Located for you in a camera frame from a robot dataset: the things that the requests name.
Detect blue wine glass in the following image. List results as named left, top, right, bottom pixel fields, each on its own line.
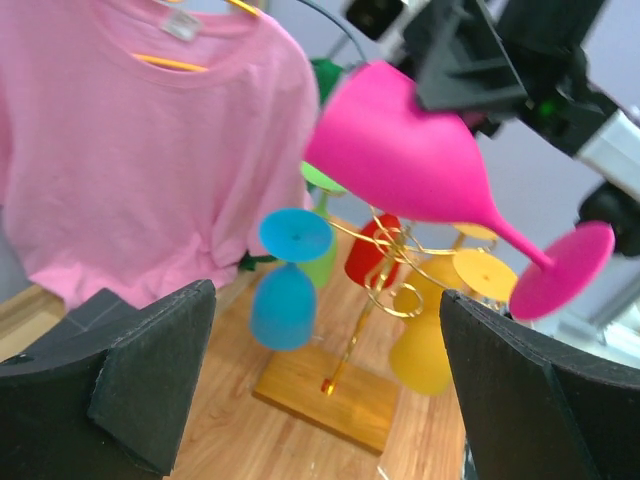
left=249, top=208, right=332, bottom=351

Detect red wine glass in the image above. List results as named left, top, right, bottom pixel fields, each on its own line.
left=344, top=213, right=401, bottom=289

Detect wooden rack base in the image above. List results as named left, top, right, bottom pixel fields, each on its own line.
left=253, top=345, right=399, bottom=456

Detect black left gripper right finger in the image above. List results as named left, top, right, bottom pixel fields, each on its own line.
left=440, top=290, right=639, bottom=479

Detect magenta wine glass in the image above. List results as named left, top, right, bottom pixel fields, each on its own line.
left=304, top=61, right=615, bottom=321

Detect orange clothes hanger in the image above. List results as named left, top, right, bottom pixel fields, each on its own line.
left=130, top=0, right=262, bottom=74

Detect yellow wine glass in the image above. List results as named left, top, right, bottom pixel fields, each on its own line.
left=419, top=223, right=498, bottom=285
left=389, top=249, right=518, bottom=396

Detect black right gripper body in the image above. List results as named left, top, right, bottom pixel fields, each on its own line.
left=479, top=0, right=619, bottom=155

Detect green wine glass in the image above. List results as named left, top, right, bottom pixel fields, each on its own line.
left=298, top=160, right=349, bottom=289

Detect yellow wine glass front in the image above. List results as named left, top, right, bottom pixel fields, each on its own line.
left=389, top=249, right=518, bottom=396

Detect grey clothes hanger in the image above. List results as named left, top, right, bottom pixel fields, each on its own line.
left=297, top=0, right=368, bottom=63

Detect pink t-shirt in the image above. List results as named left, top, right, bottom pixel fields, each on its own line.
left=1, top=1, right=318, bottom=308

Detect gold wire glass rack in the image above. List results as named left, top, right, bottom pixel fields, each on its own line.
left=319, top=209, right=501, bottom=397

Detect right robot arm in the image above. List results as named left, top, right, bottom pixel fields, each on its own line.
left=403, top=1, right=639, bottom=258

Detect folded dark grey cloth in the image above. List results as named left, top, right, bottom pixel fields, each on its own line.
left=63, top=289, right=137, bottom=332

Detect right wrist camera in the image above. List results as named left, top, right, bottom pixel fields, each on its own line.
left=342, top=0, right=429, bottom=57

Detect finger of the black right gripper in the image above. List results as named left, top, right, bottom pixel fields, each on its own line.
left=414, top=1, right=526, bottom=113

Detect yellow wine glass rear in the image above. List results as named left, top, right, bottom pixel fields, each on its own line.
left=419, top=223, right=498, bottom=285

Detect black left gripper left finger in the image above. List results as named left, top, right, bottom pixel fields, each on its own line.
left=1, top=280, right=216, bottom=479

